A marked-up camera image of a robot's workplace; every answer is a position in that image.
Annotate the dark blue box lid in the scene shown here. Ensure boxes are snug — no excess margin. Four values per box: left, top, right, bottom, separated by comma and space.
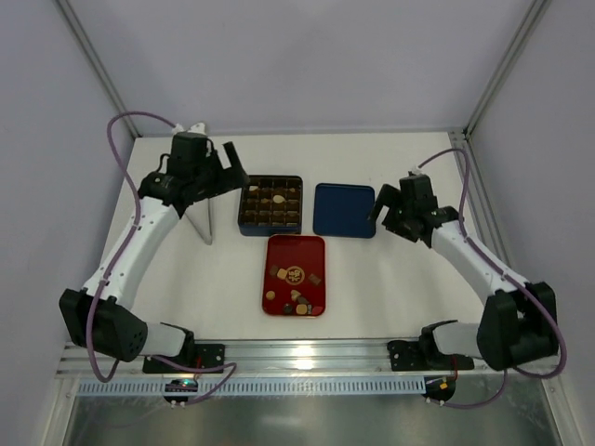
312, 183, 376, 239

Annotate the red lacquer tray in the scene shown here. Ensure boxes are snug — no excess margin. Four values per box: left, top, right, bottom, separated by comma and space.
261, 235, 326, 318

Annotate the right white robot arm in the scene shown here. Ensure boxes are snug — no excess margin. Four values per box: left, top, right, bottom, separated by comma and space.
369, 175, 560, 371

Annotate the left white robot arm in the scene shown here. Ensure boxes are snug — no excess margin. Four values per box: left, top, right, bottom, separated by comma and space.
59, 132, 248, 362

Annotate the brown rectangular chocolate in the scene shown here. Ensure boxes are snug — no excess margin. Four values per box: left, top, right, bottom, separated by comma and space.
309, 274, 322, 285

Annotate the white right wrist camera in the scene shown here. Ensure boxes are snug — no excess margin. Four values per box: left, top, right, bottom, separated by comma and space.
408, 165, 425, 177

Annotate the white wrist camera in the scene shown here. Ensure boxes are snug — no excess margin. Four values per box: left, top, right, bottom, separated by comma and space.
171, 122, 207, 137
408, 165, 425, 177

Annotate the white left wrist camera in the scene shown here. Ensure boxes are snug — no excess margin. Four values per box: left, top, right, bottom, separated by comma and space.
171, 122, 207, 137

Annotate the aluminium right rail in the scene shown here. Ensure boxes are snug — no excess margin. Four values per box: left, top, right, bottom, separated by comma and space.
447, 129, 528, 283

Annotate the aluminium rail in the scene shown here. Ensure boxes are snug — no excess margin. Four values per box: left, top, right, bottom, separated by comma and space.
56, 338, 558, 378
447, 129, 528, 283

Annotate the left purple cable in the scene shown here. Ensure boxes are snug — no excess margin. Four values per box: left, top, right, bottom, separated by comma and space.
87, 110, 238, 406

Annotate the purple cable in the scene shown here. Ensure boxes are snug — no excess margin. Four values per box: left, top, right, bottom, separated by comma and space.
416, 148, 569, 410
87, 110, 238, 406

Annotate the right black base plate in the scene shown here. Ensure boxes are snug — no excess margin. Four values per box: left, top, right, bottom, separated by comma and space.
387, 340, 475, 372

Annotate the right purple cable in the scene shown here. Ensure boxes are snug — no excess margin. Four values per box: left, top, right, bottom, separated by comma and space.
416, 148, 569, 410

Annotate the aluminium front rail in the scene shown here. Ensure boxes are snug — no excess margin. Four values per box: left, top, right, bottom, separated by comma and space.
56, 338, 558, 378

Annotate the left frame post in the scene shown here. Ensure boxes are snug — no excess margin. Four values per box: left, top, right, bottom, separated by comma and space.
53, 0, 128, 113

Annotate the frame post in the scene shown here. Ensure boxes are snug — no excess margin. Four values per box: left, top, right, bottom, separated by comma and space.
464, 0, 551, 138
53, 0, 128, 113

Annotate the slotted grey cable duct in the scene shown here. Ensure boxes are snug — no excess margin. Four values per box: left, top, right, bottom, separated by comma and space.
76, 375, 426, 398

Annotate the right frame post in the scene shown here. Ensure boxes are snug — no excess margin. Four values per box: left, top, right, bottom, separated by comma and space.
464, 0, 551, 138

